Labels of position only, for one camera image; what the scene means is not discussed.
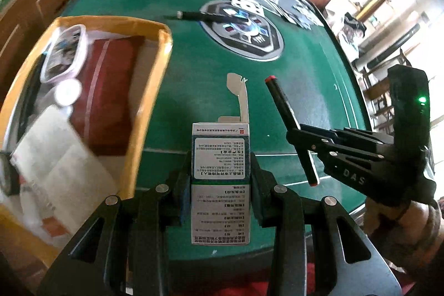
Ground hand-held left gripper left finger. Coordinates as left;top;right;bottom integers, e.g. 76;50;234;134
36;150;193;296

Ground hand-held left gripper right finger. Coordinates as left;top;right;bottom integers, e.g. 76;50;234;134
250;152;405;296

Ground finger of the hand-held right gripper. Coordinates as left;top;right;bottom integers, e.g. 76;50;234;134
286;124;393;151
295;143;421;204

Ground teal white medicine box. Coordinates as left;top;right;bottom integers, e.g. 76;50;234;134
190;72;251;245

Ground black stick red caps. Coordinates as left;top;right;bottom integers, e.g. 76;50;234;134
264;76;318;187

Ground yellow cardboard box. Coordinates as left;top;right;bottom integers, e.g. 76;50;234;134
0;16;173;269

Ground red pouch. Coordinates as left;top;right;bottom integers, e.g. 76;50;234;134
67;36;146;156

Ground white pill bottle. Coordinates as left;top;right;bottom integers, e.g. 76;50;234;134
54;79;82;107

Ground person's right forearm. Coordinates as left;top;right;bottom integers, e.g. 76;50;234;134
382;199;444;279

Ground person's right hand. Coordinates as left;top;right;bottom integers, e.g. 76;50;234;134
364;199;431;249

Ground pile of bags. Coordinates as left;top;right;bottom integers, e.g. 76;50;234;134
338;12;366;50

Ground pile of playing cards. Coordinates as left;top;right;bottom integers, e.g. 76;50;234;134
217;0;325;29

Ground thin black pen silver tip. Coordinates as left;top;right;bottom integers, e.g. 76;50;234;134
163;11;250;22

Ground low wooden cabinet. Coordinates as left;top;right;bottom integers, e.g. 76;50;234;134
0;0;117;102

